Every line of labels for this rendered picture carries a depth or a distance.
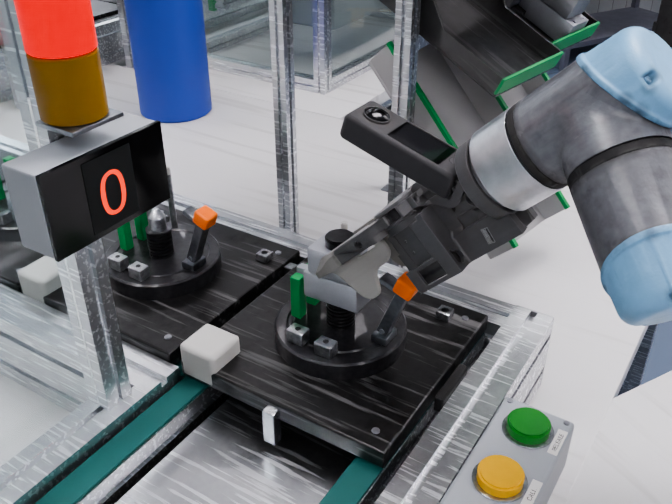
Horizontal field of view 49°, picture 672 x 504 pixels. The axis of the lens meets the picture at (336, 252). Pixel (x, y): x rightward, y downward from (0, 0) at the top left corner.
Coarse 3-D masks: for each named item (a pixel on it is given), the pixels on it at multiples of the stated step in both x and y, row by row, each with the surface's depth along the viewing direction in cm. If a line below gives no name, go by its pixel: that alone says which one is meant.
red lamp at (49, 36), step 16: (16, 0) 50; (32, 0) 49; (48, 0) 49; (64, 0) 50; (80, 0) 50; (32, 16) 50; (48, 16) 50; (64, 16) 50; (80, 16) 51; (32, 32) 50; (48, 32) 50; (64, 32) 50; (80, 32) 51; (32, 48) 51; (48, 48) 51; (64, 48) 51; (80, 48) 52
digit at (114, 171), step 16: (128, 144) 58; (96, 160) 55; (112, 160) 57; (128, 160) 58; (96, 176) 56; (112, 176) 57; (128, 176) 59; (96, 192) 56; (112, 192) 58; (128, 192) 59; (96, 208) 57; (112, 208) 58; (128, 208) 60; (96, 224) 57; (112, 224) 59
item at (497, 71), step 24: (384, 0) 84; (432, 0) 80; (456, 0) 90; (480, 0) 90; (504, 0) 88; (432, 24) 81; (456, 24) 86; (480, 24) 88; (504, 24) 89; (528, 24) 88; (456, 48) 80; (480, 48) 85; (504, 48) 86; (528, 48) 88; (552, 48) 86; (480, 72) 79; (504, 72) 83; (528, 72) 82
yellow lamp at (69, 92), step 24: (96, 48) 54; (48, 72) 52; (72, 72) 52; (96, 72) 53; (48, 96) 53; (72, 96) 53; (96, 96) 54; (48, 120) 54; (72, 120) 54; (96, 120) 55
